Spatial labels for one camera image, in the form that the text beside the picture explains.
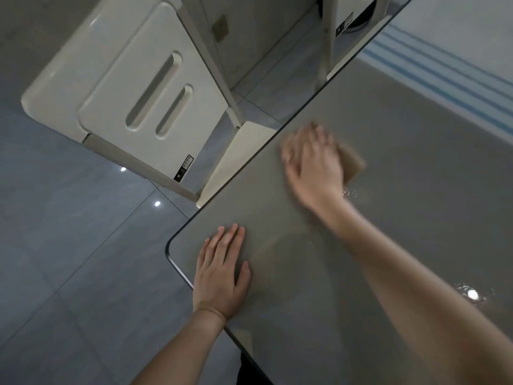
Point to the person's right hand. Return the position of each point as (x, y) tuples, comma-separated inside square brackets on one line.
[(316, 172)]

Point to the person's left hand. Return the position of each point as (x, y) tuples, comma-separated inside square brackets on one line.
[(218, 282)]

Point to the person's left middle finger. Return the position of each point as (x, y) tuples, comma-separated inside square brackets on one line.
[(228, 244)]

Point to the person's right fingers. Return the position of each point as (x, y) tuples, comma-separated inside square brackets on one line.
[(306, 146)]

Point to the person's left little finger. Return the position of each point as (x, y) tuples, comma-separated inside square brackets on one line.
[(205, 252)]

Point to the person's left thumb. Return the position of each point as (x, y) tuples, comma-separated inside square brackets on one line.
[(246, 278)]

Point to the brown cleaning cloth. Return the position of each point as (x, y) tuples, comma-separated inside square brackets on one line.
[(353, 163)]

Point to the person's right forearm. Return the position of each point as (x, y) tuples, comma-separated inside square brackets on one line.
[(408, 292)]

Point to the person's left forearm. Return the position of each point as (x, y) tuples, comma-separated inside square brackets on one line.
[(180, 350)]

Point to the person's dark clothing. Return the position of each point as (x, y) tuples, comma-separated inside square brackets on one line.
[(252, 372)]

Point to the white blue striped cloth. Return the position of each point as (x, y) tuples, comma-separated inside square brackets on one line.
[(441, 72)]

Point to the white slotted-back chair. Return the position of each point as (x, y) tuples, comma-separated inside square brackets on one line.
[(136, 96)]

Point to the brown wall socket plate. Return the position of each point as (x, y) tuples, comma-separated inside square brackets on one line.
[(220, 27)]

